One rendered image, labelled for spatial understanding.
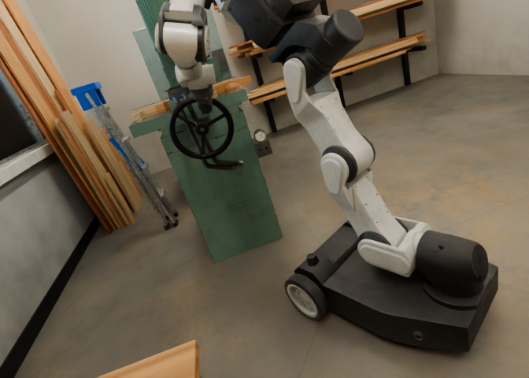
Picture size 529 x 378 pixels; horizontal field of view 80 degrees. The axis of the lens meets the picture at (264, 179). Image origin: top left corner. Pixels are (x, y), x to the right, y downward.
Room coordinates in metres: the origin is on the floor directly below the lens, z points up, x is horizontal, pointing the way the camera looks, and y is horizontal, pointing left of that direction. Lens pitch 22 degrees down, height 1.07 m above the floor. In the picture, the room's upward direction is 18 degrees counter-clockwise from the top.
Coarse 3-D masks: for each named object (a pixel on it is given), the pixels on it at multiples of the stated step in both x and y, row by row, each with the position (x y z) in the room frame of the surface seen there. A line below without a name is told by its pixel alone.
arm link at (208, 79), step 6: (204, 66) 1.14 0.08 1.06; (210, 66) 1.14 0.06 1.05; (204, 72) 1.12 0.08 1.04; (210, 72) 1.12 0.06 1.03; (204, 78) 1.12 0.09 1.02; (210, 78) 1.12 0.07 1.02; (192, 84) 1.14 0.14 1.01; (198, 84) 1.14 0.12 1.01; (204, 84) 1.14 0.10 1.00; (210, 84) 1.19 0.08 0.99; (192, 90) 1.18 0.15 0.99; (198, 90) 1.18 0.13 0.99; (204, 90) 1.18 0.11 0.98; (210, 90) 1.20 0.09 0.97; (198, 96) 1.19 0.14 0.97; (204, 96) 1.20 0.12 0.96
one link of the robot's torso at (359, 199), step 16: (336, 160) 0.97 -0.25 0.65; (336, 176) 0.97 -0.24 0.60; (368, 176) 1.05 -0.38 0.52; (336, 192) 0.98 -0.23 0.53; (352, 192) 0.99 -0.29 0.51; (368, 192) 1.00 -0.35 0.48; (352, 208) 0.99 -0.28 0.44; (368, 208) 0.96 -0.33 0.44; (384, 208) 0.99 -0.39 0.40; (352, 224) 1.01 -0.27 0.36; (368, 224) 0.95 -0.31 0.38; (384, 224) 0.94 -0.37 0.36; (400, 224) 0.96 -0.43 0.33; (384, 240) 0.90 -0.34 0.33; (400, 240) 0.92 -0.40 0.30
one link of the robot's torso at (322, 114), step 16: (288, 64) 1.06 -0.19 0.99; (288, 80) 1.08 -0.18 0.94; (304, 80) 1.04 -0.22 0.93; (320, 80) 1.17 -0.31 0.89; (288, 96) 1.09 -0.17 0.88; (304, 96) 1.05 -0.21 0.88; (320, 96) 1.11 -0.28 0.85; (336, 96) 1.10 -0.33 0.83; (304, 112) 1.07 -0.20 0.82; (320, 112) 1.03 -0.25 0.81; (336, 112) 1.06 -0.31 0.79; (320, 128) 1.05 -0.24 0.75; (336, 128) 1.02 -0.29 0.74; (352, 128) 1.05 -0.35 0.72; (320, 144) 1.07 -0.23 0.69; (336, 144) 1.01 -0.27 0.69; (352, 144) 1.00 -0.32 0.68; (368, 144) 1.02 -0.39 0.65; (352, 160) 0.95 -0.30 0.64; (368, 160) 1.00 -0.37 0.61; (352, 176) 0.96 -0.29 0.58
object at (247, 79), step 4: (248, 76) 1.79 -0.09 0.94; (232, 80) 1.79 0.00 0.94; (236, 80) 1.78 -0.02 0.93; (240, 80) 1.78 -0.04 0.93; (244, 80) 1.78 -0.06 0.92; (248, 80) 1.79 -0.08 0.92; (220, 84) 1.78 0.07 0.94; (224, 84) 1.77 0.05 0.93; (240, 84) 1.78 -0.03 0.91; (244, 84) 1.78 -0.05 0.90; (216, 88) 1.77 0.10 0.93; (220, 88) 1.77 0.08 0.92; (224, 88) 1.77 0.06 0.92; (220, 92) 1.77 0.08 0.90; (160, 104) 1.75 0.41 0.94; (156, 108) 1.73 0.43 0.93; (160, 108) 1.74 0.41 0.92; (164, 108) 1.74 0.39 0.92; (160, 112) 1.74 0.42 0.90
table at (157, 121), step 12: (228, 96) 1.62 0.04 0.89; (240, 96) 1.62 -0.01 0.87; (216, 108) 1.61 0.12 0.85; (144, 120) 1.59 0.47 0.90; (156, 120) 1.58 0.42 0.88; (168, 120) 1.59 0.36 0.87; (180, 120) 1.50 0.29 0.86; (192, 120) 1.50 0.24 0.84; (132, 132) 1.57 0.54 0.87; (144, 132) 1.57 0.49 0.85
